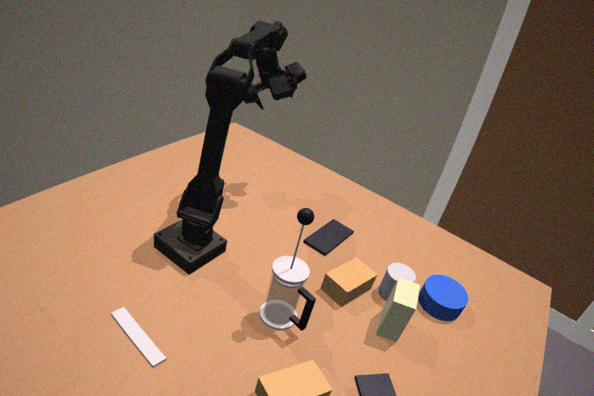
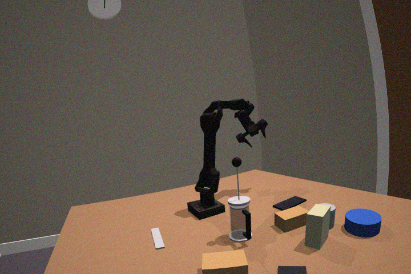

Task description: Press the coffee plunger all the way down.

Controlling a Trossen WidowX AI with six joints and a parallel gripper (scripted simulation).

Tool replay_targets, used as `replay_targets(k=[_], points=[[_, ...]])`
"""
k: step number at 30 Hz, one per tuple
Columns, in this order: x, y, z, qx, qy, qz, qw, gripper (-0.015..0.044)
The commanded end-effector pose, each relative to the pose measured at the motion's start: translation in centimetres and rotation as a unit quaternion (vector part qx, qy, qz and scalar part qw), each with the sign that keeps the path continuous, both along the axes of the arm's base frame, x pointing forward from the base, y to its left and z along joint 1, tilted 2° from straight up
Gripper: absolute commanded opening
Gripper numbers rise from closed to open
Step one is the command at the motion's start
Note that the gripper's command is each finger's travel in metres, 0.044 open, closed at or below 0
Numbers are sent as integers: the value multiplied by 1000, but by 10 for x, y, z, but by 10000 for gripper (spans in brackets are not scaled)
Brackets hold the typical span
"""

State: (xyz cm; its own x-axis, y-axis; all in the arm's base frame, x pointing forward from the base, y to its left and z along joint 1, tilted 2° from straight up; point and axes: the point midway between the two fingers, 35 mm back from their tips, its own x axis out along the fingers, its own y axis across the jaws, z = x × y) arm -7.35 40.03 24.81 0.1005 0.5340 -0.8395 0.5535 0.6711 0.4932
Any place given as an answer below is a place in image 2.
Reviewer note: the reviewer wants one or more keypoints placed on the glass french press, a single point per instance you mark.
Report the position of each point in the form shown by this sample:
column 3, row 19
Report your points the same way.
column 239, row 213

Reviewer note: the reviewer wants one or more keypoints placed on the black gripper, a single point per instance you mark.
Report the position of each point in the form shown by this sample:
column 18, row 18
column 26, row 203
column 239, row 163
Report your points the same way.
column 241, row 137

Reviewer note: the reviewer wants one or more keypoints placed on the tan rectangular block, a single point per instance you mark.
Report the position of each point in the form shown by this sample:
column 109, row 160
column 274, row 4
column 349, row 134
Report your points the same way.
column 227, row 262
column 290, row 219

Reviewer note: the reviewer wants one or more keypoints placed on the grey cylinder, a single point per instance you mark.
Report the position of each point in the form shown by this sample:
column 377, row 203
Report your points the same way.
column 332, row 214

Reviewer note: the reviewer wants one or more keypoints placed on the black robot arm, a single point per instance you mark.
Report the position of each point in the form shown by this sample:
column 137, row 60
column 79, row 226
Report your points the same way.
column 210, row 122

